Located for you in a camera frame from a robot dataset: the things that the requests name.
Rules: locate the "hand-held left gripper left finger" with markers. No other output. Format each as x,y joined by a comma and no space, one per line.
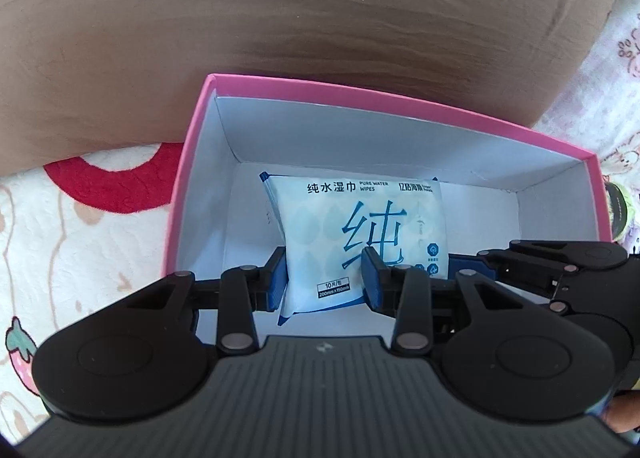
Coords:
277,283

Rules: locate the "pink printed pillow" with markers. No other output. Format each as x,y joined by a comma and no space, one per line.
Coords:
620,88

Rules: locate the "blue wet wipes packet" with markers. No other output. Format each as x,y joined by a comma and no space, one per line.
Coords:
320,228

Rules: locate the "pink cardboard box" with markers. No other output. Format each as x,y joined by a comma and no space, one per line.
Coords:
350,138

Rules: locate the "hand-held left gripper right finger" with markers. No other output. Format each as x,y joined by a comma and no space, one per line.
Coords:
371,283

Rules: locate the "brown embroidered pillow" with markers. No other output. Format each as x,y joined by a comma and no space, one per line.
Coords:
300,13

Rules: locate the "green yarn ball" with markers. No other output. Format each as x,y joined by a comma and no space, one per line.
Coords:
631,198

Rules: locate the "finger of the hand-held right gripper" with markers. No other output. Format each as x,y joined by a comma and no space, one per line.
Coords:
520,273
590,255

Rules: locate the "white and red printed blanket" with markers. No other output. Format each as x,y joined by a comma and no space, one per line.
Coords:
75,248

